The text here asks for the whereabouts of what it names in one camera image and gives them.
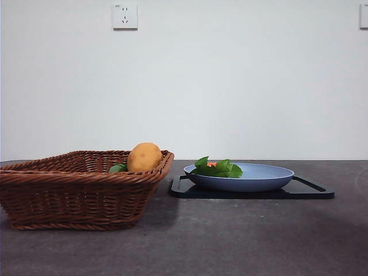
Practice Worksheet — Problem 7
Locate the orange carrot with green leaves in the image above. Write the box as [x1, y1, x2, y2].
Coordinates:
[190, 156, 244, 179]

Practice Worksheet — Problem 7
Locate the light blue plate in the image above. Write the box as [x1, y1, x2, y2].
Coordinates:
[183, 162, 295, 193]

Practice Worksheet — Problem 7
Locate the yellow potato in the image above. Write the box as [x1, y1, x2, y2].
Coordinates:
[126, 142, 163, 173]

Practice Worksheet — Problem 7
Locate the brown wicker basket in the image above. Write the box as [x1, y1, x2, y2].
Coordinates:
[0, 149, 175, 231]

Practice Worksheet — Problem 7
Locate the black rectangular tray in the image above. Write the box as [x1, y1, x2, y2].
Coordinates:
[168, 174, 336, 200]

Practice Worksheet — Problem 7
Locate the white wall socket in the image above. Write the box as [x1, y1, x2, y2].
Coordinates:
[359, 3, 368, 30]
[112, 2, 139, 30]

